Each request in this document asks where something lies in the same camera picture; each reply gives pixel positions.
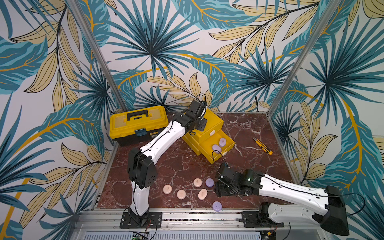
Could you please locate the purple round earphone case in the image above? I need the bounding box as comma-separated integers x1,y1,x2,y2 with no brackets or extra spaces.
212,145,222,154
205,178,215,188
212,201,223,212

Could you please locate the yellow drawer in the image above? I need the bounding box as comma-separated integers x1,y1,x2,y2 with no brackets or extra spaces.
200,130,235,164

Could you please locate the purple oval earphone case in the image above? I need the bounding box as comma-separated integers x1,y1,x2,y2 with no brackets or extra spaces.
219,138,227,148

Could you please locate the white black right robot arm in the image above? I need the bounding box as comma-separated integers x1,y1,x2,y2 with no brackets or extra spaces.
215,164,350,236

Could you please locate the yellow plastic drawer cabinet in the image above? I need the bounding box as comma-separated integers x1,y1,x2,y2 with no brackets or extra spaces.
182,109,224,156

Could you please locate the pink oval earphone case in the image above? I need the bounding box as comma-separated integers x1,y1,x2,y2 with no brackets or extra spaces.
198,189,208,201

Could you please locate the pink round earphone case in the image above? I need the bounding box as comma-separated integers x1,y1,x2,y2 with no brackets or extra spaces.
193,178,203,188
177,190,186,200
163,185,173,195

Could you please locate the yellow black utility knife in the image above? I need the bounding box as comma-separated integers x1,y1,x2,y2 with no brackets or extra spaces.
253,138,273,156

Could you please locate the yellow black plastic toolbox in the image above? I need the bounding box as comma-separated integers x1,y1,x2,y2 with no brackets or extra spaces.
109,106,169,147

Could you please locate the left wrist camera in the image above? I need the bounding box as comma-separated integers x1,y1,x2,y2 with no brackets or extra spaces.
186,101,207,119

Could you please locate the left aluminium frame post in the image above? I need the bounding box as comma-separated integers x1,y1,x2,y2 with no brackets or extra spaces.
67,0,128,112

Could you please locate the aluminium frame post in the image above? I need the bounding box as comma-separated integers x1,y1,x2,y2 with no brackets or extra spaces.
67,0,128,112
267,0,341,118

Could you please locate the right aluminium frame post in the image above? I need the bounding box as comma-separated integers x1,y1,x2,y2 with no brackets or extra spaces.
267,0,341,118

